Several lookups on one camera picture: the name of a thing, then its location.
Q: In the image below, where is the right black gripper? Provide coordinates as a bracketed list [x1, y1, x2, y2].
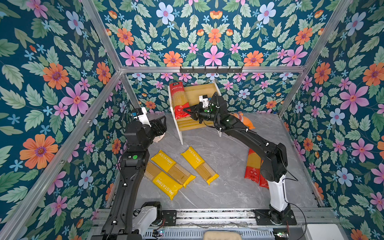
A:
[184, 103, 221, 125]

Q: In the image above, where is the red spaghetti bag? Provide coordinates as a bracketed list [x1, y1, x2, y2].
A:
[259, 175, 269, 189]
[245, 149, 262, 184]
[170, 82, 190, 120]

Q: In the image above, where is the yellow pasta bag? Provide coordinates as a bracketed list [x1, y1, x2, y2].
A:
[145, 162, 183, 201]
[181, 147, 219, 185]
[151, 150, 196, 188]

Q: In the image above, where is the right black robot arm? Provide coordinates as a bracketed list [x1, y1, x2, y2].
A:
[183, 92, 291, 225]

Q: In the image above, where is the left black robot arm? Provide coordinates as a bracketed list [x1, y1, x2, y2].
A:
[91, 116, 167, 240]

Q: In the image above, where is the yellow wooden two-tier shelf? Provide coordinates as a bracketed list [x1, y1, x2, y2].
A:
[168, 82, 221, 145]

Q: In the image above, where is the pink round alarm clock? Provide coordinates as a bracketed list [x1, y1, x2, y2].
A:
[153, 134, 165, 143]

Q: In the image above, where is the orange fish plush toy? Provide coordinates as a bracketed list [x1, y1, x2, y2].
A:
[230, 112, 255, 130]

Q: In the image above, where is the beige padded object bottom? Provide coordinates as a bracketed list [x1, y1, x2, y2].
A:
[203, 231, 242, 240]

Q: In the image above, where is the white box bottom right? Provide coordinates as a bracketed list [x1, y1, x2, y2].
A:
[305, 224, 344, 240]

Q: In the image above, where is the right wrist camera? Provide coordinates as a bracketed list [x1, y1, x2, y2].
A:
[199, 95, 210, 109]

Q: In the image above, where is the black wall hook rail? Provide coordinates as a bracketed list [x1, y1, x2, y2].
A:
[179, 66, 243, 75]

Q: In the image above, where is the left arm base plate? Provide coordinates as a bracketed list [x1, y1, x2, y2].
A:
[150, 210, 178, 228]

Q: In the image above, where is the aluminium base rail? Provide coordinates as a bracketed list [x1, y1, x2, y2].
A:
[89, 207, 340, 229]

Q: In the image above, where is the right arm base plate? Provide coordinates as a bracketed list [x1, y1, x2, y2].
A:
[252, 209, 297, 226]

